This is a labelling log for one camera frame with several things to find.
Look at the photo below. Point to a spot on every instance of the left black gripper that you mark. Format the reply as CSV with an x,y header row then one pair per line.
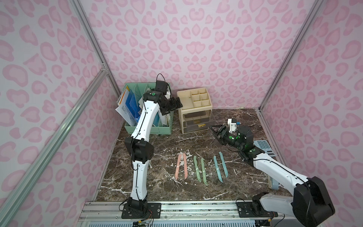
x,y
174,103

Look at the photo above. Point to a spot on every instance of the blue folders in organizer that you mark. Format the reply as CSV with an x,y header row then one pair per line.
x,y
133,107

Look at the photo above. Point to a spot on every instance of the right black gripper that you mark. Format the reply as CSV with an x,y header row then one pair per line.
x,y
220,134

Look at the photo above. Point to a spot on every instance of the green fruit knife right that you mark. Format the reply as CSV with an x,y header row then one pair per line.
x,y
204,175

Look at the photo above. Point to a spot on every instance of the pink fruit knife left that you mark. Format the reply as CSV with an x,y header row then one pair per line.
x,y
178,167

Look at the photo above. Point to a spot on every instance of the aluminium front rail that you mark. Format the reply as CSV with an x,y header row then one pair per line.
x,y
206,213

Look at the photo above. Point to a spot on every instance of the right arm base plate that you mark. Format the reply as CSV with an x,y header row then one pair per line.
x,y
249,210

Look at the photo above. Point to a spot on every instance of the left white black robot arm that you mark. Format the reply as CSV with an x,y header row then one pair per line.
x,y
155,101

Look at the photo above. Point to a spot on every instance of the pink fruit knife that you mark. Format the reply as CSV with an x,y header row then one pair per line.
x,y
185,166
178,167

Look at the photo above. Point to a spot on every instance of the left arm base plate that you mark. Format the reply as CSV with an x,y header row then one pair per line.
x,y
141,209

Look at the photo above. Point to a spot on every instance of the green fruit knife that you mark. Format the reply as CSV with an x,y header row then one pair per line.
x,y
196,168
204,175

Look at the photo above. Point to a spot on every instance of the beige three-drawer organizer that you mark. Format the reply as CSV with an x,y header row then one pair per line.
x,y
196,112

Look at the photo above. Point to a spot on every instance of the green fruit knife left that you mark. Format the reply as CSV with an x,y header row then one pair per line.
x,y
196,168

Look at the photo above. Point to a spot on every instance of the green file organizer box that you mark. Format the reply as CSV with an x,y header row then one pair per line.
x,y
162,123

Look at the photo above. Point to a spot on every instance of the pink fruit knife right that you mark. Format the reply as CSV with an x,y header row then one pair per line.
x,y
185,166

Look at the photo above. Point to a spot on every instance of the grey blue calculator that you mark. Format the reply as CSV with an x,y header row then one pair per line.
x,y
264,145

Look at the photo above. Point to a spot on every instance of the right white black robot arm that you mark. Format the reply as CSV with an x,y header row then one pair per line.
x,y
310,202

